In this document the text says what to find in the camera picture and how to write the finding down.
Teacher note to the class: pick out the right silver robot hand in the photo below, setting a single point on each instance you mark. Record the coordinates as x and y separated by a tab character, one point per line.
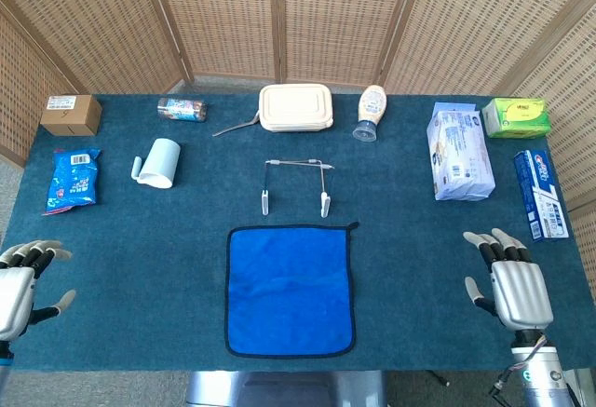
519	290

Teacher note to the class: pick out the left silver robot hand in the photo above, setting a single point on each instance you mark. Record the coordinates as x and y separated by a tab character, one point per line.
14	295

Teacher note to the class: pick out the blue cloth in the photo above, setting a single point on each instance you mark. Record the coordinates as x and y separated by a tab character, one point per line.
288	286

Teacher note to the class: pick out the blue white toothpaste box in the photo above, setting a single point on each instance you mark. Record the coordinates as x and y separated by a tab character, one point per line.
540	193

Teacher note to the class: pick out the blue snack bag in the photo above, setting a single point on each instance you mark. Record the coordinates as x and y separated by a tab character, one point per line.
72	181

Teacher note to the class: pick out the teal table cloth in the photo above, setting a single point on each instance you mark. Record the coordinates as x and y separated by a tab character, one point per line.
139	262

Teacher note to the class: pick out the white purple tissue pack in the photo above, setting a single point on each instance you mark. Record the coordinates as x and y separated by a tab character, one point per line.
461	160

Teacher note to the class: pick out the green tissue pack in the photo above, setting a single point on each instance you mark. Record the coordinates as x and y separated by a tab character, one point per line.
514	118

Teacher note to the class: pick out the brown cardboard box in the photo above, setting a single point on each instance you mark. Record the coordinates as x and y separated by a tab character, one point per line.
70	116

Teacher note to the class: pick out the pale blue plastic mug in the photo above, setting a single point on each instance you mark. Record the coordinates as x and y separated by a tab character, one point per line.
160	165

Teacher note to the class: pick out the cream squeeze sauce bottle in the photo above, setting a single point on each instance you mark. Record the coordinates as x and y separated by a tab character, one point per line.
372	104

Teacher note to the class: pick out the grey robot torso base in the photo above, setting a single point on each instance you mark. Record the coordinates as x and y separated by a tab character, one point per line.
288	388

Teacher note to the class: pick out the grey spoon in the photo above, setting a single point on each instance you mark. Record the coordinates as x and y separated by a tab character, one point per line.
237	126

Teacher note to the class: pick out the beige lidded lunch box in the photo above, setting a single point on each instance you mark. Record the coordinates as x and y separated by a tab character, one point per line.
295	109

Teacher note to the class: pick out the woven bamboo folding screen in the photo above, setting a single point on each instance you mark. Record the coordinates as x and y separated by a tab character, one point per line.
298	16

